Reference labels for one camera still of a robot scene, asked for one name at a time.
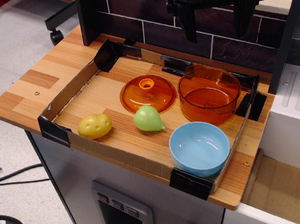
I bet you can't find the green plastic pear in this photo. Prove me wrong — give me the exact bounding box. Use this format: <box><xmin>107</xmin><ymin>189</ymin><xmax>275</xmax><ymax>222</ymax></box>
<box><xmin>133</xmin><ymin>105</ymin><xmax>166</xmax><ymax>132</ymax></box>

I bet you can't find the light blue bowl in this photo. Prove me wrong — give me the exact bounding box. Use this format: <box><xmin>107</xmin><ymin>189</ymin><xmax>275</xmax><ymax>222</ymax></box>
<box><xmin>169</xmin><ymin>122</ymin><xmax>230</xmax><ymax>177</ymax></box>

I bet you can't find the orange transparent pot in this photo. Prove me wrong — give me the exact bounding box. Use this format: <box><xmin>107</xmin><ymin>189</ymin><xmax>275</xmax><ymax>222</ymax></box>
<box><xmin>178</xmin><ymin>64</ymin><xmax>241</xmax><ymax>125</ymax></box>

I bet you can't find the orange transparent pot lid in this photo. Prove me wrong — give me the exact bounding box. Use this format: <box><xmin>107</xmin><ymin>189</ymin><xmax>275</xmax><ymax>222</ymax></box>
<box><xmin>120</xmin><ymin>75</ymin><xmax>176</xmax><ymax>113</ymax></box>

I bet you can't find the black office chair base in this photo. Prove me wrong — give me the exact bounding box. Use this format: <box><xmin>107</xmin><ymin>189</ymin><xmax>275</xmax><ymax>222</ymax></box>
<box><xmin>45</xmin><ymin>1</ymin><xmax>77</xmax><ymax>46</ymax></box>

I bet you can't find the yellow plastic potato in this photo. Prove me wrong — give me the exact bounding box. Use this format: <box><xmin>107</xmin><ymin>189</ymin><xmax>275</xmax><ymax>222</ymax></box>
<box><xmin>78</xmin><ymin>114</ymin><xmax>112</xmax><ymax>139</ymax></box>

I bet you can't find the white toy sink counter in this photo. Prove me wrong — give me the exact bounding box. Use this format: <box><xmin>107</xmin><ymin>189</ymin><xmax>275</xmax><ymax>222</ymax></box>
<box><xmin>223</xmin><ymin>64</ymin><xmax>300</xmax><ymax>224</ymax></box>

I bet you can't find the grey toy oven panel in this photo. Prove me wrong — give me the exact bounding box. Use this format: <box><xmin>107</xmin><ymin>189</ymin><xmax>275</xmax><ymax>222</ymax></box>
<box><xmin>91</xmin><ymin>181</ymin><xmax>154</xmax><ymax>224</ymax></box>

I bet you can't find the dark vertical shelf post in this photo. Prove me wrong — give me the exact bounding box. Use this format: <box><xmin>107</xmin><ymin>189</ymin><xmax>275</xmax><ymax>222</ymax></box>
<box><xmin>268</xmin><ymin>0</ymin><xmax>300</xmax><ymax>95</ymax></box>

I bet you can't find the black floor cable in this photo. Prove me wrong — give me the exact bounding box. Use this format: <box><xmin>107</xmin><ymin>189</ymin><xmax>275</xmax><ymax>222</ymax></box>
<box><xmin>0</xmin><ymin>162</ymin><xmax>51</xmax><ymax>186</ymax></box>

